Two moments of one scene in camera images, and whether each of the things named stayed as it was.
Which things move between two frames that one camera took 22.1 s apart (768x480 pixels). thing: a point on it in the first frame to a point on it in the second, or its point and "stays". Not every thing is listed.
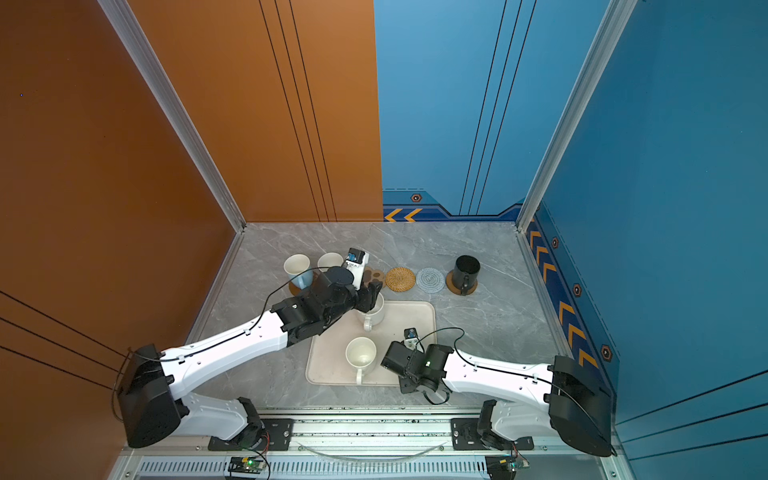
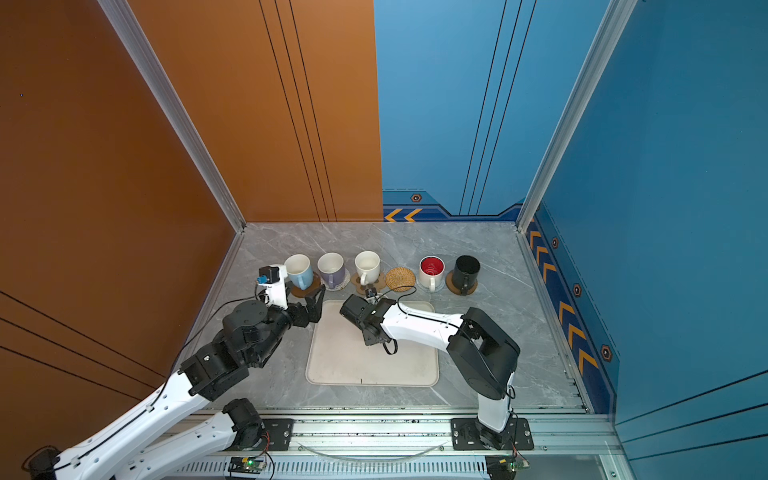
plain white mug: x=361 y=353 to x=367 y=264
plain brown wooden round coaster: x=449 y=279 stays
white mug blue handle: x=299 y=270 stays
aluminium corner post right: x=608 y=36 stays
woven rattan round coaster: x=400 y=279 stays
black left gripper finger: x=367 y=296 to x=314 y=306
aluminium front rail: x=366 y=447 stays
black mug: x=466 y=273 stays
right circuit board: x=503 y=467 stays
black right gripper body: x=408 y=385 to x=368 y=341
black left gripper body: x=349 y=304 to x=299 y=319
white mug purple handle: x=328 y=260 stays
